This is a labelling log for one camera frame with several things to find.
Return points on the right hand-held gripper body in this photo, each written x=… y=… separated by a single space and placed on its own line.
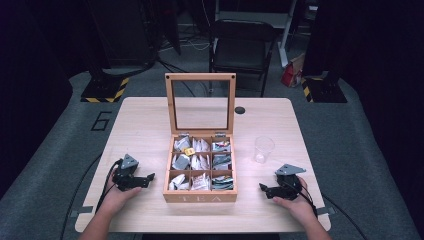
x=288 y=185

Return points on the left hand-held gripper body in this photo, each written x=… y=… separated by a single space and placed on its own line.
x=128 y=178

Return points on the person's right hand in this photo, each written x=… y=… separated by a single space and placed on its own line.
x=296 y=205

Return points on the person's left hand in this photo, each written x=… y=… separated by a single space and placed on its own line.
x=116 y=196

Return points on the clear plastic cup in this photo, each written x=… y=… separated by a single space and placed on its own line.
x=263 y=151

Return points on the grey tape tab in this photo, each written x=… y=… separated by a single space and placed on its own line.
x=326 y=210
x=81 y=211

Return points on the yellow tea bag tag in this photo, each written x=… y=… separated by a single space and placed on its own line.
x=189 y=151

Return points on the pile of tea bags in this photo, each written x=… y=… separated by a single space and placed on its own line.
x=200 y=163

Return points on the wooden tea box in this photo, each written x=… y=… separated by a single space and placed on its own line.
x=200 y=196

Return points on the black round table grommet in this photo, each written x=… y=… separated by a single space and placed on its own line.
x=239 y=110

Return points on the striped black stand base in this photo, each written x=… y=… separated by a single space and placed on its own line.
x=323 y=90
x=105 y=90

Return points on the red paper bag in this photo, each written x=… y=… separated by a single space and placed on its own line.
x=291 y=75

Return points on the dark curtain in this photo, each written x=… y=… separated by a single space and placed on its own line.
x=383 y=83
x=30 y=100

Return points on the black folding chair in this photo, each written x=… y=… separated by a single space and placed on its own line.
x=241 y=50

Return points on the white desk leg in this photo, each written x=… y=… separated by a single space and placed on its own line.
x=286 y=33

